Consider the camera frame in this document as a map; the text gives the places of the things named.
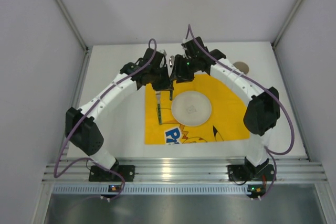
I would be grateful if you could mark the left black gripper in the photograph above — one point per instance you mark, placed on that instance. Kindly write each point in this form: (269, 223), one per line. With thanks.
(163, 85)

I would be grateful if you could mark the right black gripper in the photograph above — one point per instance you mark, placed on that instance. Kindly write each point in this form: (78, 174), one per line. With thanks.
(181, 76)

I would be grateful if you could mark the metal fork green handle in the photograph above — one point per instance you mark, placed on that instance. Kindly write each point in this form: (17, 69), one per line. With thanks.
(158, 99)

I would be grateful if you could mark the metal spoon green handle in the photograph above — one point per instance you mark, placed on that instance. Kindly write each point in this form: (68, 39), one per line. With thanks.
(171, 65)

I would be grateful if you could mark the cream upturned bowl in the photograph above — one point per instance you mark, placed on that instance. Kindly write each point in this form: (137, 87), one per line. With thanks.
(191, 108)

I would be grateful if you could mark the cream paper cup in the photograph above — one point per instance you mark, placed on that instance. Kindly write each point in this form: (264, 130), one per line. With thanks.
(241, 66)

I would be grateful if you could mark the yellow printed cloth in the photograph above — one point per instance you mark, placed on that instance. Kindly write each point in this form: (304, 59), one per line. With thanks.
(225, 124)

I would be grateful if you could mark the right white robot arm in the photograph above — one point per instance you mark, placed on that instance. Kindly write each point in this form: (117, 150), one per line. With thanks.
(262, 110)

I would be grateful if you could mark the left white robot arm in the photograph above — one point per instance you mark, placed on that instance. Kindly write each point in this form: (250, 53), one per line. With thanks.
(83, 125)

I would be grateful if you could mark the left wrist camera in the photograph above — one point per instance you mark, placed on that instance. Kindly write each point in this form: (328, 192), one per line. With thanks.
(163, 52)

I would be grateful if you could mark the left aluminium corner post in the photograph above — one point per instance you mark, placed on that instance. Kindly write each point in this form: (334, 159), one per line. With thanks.
(70, 22)

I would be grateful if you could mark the aluminium corner post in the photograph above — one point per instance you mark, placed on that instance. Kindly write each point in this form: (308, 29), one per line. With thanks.
(286, 24)
(70, 22)

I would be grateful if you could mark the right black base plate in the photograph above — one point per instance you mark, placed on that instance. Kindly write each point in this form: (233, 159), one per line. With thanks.
(240, 173)

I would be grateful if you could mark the aluminium mounting rail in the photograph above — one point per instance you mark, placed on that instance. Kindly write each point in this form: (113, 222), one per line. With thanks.
(208, 170)

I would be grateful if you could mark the slotted cable duct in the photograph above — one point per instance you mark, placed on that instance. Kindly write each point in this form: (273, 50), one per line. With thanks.
(157, 189)

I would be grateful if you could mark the right aluminium corner post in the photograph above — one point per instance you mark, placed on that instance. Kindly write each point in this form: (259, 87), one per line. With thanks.
(286, 24)

